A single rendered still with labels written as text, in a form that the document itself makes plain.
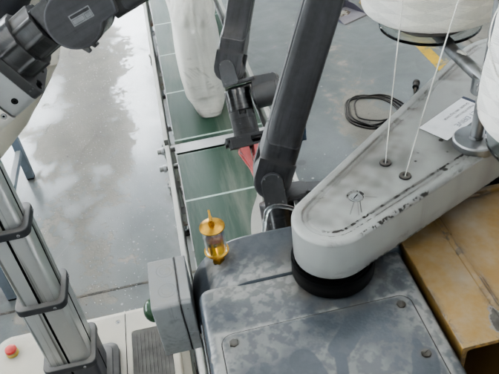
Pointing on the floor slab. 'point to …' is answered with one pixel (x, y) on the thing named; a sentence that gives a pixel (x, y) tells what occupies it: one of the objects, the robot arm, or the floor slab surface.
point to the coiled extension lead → (374, 98)
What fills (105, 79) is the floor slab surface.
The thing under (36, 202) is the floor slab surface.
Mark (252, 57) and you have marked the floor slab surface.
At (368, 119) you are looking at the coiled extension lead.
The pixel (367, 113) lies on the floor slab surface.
